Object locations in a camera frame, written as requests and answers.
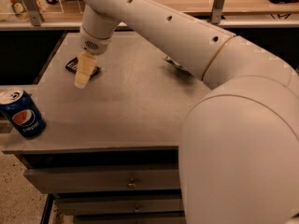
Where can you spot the green chip bag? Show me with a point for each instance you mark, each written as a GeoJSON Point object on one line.
{"type": "Point", "coordinates": [177, 66]}

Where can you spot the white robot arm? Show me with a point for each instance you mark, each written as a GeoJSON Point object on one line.
{"type": "Point", "coordinates": [239, 146]}

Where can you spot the grey drawer cabinet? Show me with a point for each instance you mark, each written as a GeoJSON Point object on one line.
{"type": "Point", "coordinates": [129, 114]}

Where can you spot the middle grey drawer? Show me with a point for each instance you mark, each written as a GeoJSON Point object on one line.
{"type": "Point", "coordinates": [121, 204]}

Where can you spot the black rxbar chocolate bar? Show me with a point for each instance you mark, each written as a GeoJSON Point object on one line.
{"type": "Point", "coordinates": [72, 67]}

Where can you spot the bottom grey drawer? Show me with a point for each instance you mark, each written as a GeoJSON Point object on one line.
{"type": "Point", "coordinates": [153, 218]}

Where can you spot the right metal bracket post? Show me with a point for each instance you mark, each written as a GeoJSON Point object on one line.
{"type": "Point", "coordinates": [216, 11]}

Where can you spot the top grey drawer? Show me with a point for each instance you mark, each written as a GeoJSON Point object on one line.
{"type": "Point", "coordinates": [104, 178]}

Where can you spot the colourful snack package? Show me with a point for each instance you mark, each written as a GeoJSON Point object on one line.
{"type": "Point", "coordinates": [15, 10]}

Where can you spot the grey drawer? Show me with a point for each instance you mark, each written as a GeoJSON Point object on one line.
{"type": "Point", "coordinates": [121, 204]}
{"type": "Point", "coordinates": [153, 218]}
{"type": "Point", "coordinates": [104, 178]}

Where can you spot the left metal bracket post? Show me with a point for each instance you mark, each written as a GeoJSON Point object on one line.
{"type": "Point", "coordinates": [33, 12]}

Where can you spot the blue pepsi can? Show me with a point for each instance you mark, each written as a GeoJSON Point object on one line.
{"type": "Point", "coordinates": [19, 108]}

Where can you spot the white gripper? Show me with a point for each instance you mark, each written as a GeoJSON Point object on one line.
{"type": "Point", "coordinates": [93, 45]}

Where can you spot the metal bracket post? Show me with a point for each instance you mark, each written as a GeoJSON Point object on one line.
{"type": "Point", "coordinates": [33, 12]}
{"type": "Point", "coordinates": [216, 11]}

